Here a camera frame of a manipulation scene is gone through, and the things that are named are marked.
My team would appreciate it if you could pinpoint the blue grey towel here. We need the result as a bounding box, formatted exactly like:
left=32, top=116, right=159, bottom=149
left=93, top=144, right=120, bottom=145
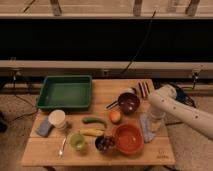
left=139, top=113, right=161, bottom=143

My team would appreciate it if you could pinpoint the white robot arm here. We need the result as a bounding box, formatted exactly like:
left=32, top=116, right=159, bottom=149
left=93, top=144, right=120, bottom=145
left=148, top=85, right=213, bottom=140

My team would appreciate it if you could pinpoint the dark purple bowl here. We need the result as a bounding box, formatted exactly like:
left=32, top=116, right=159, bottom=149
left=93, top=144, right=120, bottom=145
left=118, top=92, right=140, bottom=115

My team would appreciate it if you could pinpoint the red bowl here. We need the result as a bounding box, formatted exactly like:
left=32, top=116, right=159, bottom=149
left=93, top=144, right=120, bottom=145
left=112, top=123, right=144, bottom=155

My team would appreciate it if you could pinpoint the small dark bowl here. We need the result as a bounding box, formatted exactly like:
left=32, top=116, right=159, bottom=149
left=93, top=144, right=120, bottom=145
left=95, top=136, right=115, bottom=153

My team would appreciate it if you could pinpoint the orange peach fruit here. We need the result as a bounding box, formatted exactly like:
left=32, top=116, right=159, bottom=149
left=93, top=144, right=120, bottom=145
left=109, top=110, right=121, bottom=124

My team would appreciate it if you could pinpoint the brown striped block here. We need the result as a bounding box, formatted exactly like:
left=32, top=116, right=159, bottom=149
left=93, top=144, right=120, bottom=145
left=138, top=82, right=150, bottom=99

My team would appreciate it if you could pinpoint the green cucumber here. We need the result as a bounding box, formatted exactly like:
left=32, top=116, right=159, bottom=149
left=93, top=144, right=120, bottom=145
left=82, top=117, right=107, bottom=129

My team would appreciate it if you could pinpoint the wooden folding table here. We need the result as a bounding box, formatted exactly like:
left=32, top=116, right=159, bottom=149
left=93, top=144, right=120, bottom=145
left=21, top=79, right=175, bottom=167

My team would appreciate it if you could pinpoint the green plastic tray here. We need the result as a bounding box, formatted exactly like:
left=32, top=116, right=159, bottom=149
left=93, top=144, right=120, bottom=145
left=37, top=75, right=92, bottom=111

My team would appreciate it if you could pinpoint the yellow banana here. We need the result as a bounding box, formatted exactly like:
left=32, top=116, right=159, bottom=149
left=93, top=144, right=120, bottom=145
left=79, top=129, right=104, bottom=137

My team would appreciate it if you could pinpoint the white cup stack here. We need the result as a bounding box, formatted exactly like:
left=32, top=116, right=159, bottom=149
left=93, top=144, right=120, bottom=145
left=48, top=110, right=66, bottom=130

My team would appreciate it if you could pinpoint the green cup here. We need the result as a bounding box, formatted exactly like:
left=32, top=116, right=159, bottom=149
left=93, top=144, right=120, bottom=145
left=69, top=133, right=85, bottom=151

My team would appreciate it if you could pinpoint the blue sponge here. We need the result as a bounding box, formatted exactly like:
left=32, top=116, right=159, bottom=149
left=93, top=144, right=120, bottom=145
left=36, top=118, right=53, bottom=137

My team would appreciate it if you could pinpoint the metal spoon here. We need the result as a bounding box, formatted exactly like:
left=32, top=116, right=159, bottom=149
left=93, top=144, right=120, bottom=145
left=58, top=138, right=66, bottom=158

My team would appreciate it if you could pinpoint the black handled utensil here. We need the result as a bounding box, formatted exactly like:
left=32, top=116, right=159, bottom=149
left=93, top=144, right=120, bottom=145
left=106, top=87, right=137, bottom=109

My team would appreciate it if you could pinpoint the black hanging cable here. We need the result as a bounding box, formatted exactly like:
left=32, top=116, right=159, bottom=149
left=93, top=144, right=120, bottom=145
left=119, top=9, right=157, bottom=75

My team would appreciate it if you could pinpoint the black floor cable left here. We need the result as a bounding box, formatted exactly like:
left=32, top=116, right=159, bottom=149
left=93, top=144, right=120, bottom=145
left=6, top=71, right=38, bottom=124

